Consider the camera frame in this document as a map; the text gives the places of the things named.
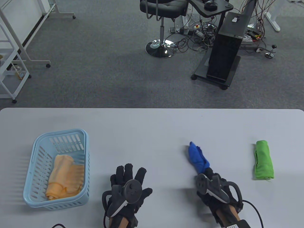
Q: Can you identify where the blue towel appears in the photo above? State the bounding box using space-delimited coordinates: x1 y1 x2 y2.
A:
188 142 211 174

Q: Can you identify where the black side desk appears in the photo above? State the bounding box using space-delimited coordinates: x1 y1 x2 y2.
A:
188 0 234 31

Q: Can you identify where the white shelf rack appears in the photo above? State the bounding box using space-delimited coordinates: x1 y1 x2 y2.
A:
0 24 32 104

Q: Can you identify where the white wheeled board stand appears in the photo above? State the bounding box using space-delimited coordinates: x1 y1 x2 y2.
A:
42 0 76 20

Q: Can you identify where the grey white left hand controller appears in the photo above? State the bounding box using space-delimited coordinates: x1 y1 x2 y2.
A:
107 180 143 217

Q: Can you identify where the light blue plastic basket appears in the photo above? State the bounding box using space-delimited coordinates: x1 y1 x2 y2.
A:
23 128 90 211

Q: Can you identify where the green towel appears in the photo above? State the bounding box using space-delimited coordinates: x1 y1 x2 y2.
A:
253 140 275 180

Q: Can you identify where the person's right hand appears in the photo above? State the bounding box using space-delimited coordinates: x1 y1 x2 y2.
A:
196 167 243 215

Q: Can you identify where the person's left forearm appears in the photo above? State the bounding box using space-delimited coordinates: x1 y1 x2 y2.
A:
108 215 130 228

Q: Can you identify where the black computer tower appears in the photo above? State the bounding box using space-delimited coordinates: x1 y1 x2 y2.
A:
206 12 252 83

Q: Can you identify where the grey white right hand controller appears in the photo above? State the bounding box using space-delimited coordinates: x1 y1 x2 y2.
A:
196 173 229 203

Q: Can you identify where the black office chair chrome base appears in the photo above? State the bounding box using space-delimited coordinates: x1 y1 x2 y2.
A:
139 0 188 58

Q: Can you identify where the black wheeled cart base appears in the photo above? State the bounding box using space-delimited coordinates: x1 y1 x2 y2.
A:
191 50 241 90

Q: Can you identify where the tangle of floor cables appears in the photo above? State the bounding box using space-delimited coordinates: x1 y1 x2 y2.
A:
166 17 218 53

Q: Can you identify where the black right wrist box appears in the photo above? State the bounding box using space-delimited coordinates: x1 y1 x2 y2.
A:
222 219 252 228

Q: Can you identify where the black right glove cable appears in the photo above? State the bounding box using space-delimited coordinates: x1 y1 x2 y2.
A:
242 200 264 228

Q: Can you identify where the person's left hand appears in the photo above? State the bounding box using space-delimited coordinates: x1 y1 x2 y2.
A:
102 163 153 225

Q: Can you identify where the grey white hand controller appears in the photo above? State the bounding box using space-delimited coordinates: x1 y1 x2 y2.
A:
196 173 229 203
107 180 143 217

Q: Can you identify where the white wheeled metal frame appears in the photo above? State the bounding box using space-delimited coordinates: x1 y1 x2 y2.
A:
0 0 51 68

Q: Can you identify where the white desk leg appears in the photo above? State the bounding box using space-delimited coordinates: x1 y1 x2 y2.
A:
264 12 281 32

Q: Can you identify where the orange towel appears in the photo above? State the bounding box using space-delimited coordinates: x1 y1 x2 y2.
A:
45 154 85 201

